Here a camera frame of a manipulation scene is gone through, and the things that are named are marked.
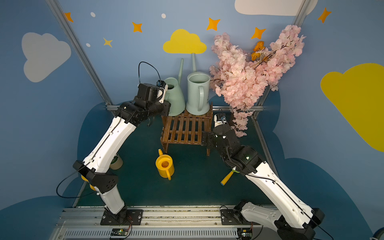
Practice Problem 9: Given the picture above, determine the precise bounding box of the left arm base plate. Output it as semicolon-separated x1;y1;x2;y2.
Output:
100;208;143;226

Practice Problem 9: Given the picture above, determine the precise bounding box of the pink cherry blossom tree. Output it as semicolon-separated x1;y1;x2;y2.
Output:
210;25;305;138

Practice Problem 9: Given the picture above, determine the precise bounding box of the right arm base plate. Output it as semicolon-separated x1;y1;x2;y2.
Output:
219;208;262;227

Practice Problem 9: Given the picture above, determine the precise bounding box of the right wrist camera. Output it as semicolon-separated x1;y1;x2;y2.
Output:
214;113;228;128

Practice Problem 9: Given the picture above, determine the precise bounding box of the right circuit board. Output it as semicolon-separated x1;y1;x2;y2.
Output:
237;228;253;240

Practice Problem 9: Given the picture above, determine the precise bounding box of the white flower pot plant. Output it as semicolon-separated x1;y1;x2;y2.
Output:
110;154;123;170

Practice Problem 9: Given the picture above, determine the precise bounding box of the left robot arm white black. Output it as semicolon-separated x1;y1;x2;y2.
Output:
73;98;171;215

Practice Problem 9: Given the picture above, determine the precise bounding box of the left circuit board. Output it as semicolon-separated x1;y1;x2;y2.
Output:
110;229;130;238

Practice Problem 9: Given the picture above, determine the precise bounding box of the green watering can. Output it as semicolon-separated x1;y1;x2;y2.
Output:
165;59;186;117

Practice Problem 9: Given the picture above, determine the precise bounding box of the aluminium front rail frame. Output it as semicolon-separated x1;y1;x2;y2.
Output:
49;205;311;240

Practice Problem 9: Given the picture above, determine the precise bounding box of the green yellow toy shovel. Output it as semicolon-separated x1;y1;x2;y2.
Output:
221;167;239;186

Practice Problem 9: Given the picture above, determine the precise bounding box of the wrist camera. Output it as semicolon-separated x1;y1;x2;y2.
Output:
136;80;168;104
214;113;228;128

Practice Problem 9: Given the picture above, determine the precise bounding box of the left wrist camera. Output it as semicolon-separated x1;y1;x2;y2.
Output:
136;80;168;104

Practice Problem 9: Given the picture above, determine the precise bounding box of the yellow watering can at left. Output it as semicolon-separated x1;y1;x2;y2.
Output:
81;175;96;191

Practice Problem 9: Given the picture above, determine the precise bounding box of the brown wooden slatted shelf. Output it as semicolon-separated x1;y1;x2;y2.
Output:
160;105;213;154

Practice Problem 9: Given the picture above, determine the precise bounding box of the circuit board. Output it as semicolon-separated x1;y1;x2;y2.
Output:
237;228;253;240
110;229;130;238

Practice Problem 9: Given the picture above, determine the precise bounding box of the small yellow watering can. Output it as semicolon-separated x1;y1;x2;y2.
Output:
156;149;175;181

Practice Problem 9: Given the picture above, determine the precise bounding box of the large light blue watering can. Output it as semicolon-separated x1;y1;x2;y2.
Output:
186;54;210;116

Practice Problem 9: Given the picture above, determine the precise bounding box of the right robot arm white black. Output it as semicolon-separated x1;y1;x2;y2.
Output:
202;122;325;240

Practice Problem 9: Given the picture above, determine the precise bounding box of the aluminium back rail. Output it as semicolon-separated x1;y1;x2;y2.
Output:
106;104;265;112

